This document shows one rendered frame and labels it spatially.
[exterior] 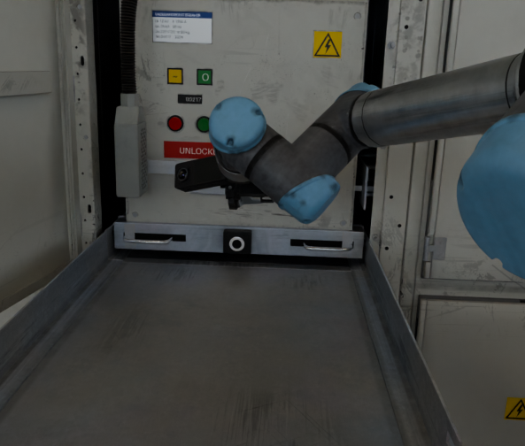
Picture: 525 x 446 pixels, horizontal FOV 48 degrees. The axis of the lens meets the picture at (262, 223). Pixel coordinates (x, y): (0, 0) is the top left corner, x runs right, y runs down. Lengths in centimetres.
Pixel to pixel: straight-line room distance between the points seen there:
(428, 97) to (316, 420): 41
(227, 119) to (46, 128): 54
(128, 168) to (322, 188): 51
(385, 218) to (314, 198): 50
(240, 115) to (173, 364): 37
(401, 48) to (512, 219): 78
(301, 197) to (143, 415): 33
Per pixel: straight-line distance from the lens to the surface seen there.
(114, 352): 93
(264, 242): 128
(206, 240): 129
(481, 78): 66
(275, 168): 78
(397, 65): 121
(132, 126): 117
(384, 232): 126
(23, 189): 118
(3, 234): 115
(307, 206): 77
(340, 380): 86
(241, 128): 77
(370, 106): 78
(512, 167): 45
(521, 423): 150
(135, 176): 118
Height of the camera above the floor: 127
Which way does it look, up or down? 15 degrees down
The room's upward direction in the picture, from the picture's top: 2 degrees clockwise
